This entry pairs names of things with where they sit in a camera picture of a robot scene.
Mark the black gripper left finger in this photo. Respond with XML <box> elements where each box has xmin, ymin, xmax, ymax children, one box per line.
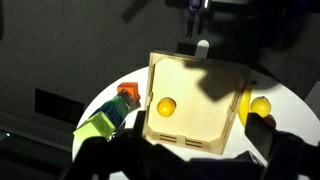
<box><xmin>113</xmin><ymin>110</ymin><xmax>188</xmax><ymax>180</ymax></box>

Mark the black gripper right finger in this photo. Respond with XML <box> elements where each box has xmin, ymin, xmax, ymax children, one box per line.
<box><xmin>244</xmin><ymin>112</ymin><xmax>281</xmax><ymax>169</ymax></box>

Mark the blue block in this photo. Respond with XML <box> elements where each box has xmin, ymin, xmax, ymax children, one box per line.
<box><xmin>90</xmin><ymin>104</ymin><xmax>126</xmax><ymax>129</ymax></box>

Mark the lime yellow block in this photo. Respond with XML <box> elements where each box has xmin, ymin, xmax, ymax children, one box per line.
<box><xmin>72</xmin><ymin>111</ymin><xmax>117</xmax><ymax>141</ymax></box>

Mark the green block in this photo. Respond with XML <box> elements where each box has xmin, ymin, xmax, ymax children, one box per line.
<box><xmin>103</xmin><ymin>95</ymin><xmax>129</xmax><ymax>118</ymax></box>

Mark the grey brown block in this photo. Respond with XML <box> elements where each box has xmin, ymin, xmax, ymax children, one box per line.
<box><xmin>118</xmin><ymin>89</ymin><xmax>141</xmax><ymax>113</ymax></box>

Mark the shallow wooden box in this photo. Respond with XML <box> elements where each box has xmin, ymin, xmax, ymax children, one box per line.
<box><xmin>142</xmin><ymin>50</ymin><xmax>252</xmax><ymax>156</ymax></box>

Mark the orange block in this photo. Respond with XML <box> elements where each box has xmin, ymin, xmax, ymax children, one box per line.
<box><xmin>116</xmin><ymin>81</ymin><xmax>141</xmax><ymax>101</ymax></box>

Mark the yellow lemon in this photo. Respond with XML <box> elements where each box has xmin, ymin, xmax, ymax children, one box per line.
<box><xmin>249</xmin><ymin>96</ymin><xmax>273</xmax><ymax>118</ymax></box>

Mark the yellow banana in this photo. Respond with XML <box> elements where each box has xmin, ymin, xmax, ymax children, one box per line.
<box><xmin>237</xmin><ymin>87</ymin><xmax>253</xmax><ymax>128</ymax></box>

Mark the yellow ball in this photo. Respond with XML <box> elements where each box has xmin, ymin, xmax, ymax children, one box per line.
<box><xmin>156</xmin><ymin>96</ymin><xmax>177</xmax><ymax>118</ymax></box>

